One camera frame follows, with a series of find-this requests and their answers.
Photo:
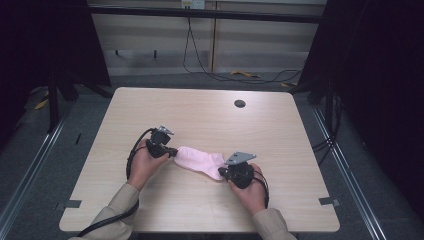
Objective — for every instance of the person's left hand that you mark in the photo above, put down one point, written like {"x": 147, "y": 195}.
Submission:
{"x": 145, "y": 166}

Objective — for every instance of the person's right hand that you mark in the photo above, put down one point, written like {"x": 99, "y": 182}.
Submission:
{"x": 251, "y": 196}

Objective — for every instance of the black metal stand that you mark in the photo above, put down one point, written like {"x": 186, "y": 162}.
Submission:
{"x": 53, "y": 103}

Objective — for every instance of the metal floor rail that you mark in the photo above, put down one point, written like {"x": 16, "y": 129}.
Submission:
{"x": 30, "y": 170}
{"x": 350, "y": 173}

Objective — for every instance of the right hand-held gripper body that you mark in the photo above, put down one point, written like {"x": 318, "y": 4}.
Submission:
{"x": 240, "y": 171}

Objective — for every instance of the black curtain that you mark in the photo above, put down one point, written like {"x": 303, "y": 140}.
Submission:
{"x": 376, "y": 83}
{"x": 40, "y": 43}

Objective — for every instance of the pink sock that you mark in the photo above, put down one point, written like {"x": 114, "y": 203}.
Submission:
{"x": 200, "y": 161}

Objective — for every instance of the yellow floor tape strip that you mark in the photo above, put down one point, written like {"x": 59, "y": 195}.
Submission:
{"x": 245, "y": 73}
{"x": 41, "y": 104}

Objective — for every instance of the white wall socket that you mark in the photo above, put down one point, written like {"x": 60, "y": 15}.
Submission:
{"x": 193, "y": 3}

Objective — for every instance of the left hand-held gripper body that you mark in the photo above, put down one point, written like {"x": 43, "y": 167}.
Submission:
{"x": 158, "y": 143}

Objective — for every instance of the grey tape piece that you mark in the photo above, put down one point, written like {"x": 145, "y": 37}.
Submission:
{"x": 73, "y": 204}
{"x": 329, "y": 201}

